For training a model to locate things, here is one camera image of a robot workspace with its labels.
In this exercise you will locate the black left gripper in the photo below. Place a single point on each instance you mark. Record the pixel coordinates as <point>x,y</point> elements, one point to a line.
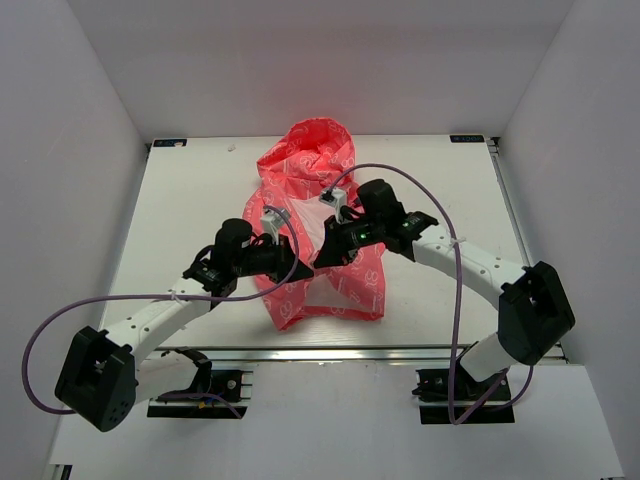
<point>282,256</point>

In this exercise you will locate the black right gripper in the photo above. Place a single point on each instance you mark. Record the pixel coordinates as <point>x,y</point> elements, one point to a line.
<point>335,247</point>

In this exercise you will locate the pink patterned hooded jacket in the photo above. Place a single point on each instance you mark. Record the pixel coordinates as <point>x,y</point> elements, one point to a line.
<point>293,173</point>

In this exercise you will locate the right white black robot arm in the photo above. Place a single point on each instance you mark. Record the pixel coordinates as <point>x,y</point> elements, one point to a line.
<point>421,239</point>

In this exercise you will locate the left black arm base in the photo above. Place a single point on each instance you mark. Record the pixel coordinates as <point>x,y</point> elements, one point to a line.
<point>210,392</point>

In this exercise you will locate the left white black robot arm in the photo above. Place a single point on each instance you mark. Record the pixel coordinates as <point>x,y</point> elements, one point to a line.
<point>106,373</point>

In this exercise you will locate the right blue corner label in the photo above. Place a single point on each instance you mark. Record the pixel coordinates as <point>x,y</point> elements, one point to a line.
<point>466,138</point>

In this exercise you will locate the blue corner label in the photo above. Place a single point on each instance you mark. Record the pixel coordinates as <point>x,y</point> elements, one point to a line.
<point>466,138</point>
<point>169,143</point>

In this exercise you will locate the left blue corner label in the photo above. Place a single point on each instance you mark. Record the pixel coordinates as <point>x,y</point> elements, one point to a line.
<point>169,143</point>

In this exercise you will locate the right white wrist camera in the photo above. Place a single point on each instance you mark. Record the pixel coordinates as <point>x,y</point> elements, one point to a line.
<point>335,198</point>

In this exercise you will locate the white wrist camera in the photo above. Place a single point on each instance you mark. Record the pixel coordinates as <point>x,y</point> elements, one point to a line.
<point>272,220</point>
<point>335,198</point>

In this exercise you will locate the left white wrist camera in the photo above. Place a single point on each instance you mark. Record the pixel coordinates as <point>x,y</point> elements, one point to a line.
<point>272,220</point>

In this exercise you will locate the aluminium front rail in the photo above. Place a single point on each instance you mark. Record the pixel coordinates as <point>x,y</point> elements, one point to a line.
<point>326,354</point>

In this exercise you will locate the aluminium rail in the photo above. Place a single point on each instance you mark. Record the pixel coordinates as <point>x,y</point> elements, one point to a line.
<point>326,354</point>
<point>520,225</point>

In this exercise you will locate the aluminium right side rail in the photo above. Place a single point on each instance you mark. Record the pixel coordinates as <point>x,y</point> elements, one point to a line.
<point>520,225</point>

